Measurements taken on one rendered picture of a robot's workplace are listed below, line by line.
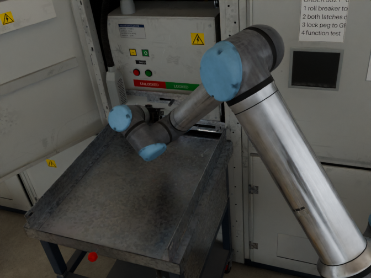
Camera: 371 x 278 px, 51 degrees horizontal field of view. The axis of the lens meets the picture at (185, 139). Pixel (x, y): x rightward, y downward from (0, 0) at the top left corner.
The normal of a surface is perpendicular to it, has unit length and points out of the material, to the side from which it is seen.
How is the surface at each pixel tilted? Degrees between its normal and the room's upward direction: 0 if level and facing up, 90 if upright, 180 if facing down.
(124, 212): 0
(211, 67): 85
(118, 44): 90
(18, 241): 0
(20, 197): 90
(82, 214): 0
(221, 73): 85
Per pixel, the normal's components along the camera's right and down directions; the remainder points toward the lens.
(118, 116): -0.40, 0.01
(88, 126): 0.66, 0.37
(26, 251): -0.10, -0.82
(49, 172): -0.34, 0.56
